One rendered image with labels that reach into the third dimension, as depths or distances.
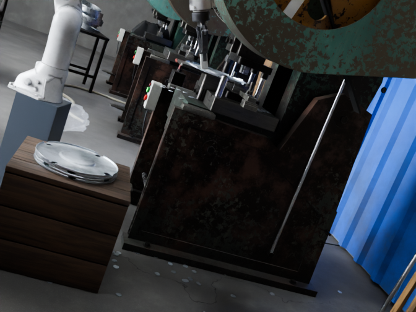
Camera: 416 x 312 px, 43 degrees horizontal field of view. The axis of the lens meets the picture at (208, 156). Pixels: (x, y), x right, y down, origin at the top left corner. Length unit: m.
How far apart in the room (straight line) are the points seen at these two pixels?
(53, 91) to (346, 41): 1.17
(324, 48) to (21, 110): 1.22
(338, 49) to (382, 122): 1.47
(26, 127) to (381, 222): 1.96
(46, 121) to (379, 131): 2.05
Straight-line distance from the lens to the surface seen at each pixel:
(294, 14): 2.06
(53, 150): 1.93
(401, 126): 3.28
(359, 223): 3.35
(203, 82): 2.36
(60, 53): 2.26
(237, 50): 2.36
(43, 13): 8.99
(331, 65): 2.05
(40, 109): 2.27
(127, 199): 1.77
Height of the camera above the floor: 0.95
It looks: 12 degrees down
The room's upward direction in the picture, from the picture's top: 21 degrees clockwise
